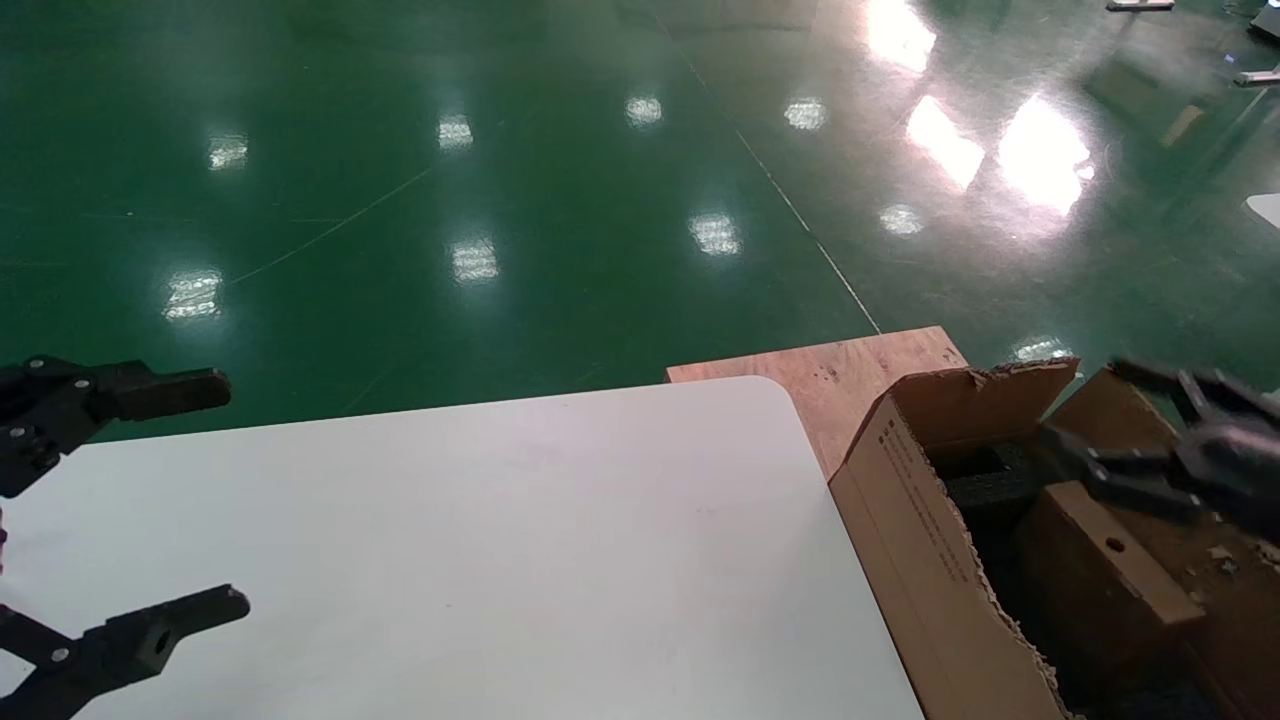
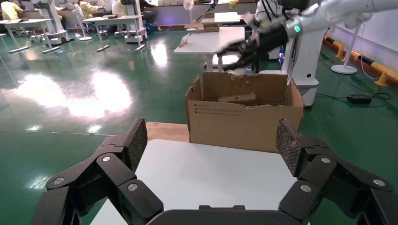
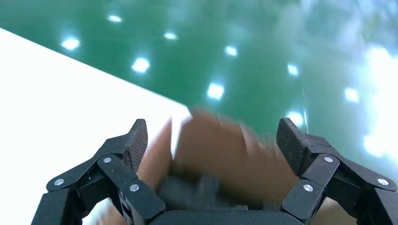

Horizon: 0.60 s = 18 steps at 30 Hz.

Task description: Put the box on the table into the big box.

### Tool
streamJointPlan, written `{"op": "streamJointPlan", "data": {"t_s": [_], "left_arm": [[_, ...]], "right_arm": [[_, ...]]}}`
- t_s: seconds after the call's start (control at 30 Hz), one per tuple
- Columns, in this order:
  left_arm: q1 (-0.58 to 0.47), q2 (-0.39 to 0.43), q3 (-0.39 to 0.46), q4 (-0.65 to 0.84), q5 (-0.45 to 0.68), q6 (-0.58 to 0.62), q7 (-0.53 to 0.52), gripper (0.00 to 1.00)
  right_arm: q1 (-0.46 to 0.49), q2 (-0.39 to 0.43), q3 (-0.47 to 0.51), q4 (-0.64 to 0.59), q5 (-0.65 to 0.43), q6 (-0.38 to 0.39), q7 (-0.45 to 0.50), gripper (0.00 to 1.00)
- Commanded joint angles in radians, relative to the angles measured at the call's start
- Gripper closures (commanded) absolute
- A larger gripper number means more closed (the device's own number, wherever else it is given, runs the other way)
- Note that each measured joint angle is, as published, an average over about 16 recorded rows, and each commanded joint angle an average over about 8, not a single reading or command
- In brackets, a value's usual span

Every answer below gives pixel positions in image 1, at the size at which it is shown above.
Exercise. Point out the tall brown cardboard box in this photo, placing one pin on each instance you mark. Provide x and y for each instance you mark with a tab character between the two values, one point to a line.
1090	590

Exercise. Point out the black foam block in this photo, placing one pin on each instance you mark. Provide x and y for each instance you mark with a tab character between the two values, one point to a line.
990	490

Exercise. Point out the big open cardboard box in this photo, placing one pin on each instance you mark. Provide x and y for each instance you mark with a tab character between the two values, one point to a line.
900	540

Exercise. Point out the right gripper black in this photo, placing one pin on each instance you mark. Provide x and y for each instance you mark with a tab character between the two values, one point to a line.
1240	465

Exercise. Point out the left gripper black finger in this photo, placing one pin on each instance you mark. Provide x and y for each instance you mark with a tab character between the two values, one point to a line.
150	392
130	645

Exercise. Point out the white work table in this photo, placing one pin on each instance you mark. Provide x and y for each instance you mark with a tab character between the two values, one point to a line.
1268	210

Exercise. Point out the wooden board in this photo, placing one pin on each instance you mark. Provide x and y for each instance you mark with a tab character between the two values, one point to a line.
850	385

